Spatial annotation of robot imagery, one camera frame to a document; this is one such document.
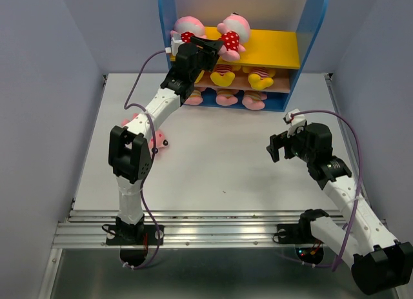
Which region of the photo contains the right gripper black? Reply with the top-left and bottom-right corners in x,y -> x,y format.
265,124 -> 315,163

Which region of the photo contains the yellow bear plush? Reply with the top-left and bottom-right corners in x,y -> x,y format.
242,67 -> 277,90
210,65 -> 241,87

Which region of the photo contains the pink pig plush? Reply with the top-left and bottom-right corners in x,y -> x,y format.
217,13 -> 251,62
170,16 -> 207,43

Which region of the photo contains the pink plush striped body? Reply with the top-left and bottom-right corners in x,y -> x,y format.
216,89 -> 239,107

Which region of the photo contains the pink frog plush striped shirt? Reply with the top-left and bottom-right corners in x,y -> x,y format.
185,87 -> 206,106

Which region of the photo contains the pink pig plush dotted dress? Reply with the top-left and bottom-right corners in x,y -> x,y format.
121,113 -> 169,154

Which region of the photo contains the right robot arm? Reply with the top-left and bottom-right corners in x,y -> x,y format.
267,123 -> 412,295

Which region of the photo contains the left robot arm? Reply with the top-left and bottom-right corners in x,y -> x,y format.
103,36 -> 224,245

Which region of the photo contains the blue wooden toy shelf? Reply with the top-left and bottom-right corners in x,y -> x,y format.
158,0 -> 328,112

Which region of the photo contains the brown lower shelf board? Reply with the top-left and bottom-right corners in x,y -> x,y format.
195,74 -> 290,94

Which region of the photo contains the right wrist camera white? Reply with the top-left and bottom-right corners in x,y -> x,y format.
283,108 -> 307,138

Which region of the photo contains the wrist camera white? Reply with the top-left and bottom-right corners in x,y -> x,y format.
165,32 -> 185,56
283,108 -> 307,138

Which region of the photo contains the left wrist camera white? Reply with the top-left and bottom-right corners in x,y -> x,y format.
165,32 -> 185,56

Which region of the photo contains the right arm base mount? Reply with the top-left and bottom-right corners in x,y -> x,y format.
272,223 -> 324,265

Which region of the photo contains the aluminium rail frame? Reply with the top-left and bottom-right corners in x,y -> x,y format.
37,73 -> 405,299

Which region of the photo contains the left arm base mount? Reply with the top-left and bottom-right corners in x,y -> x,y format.
101,224 -> 165,270

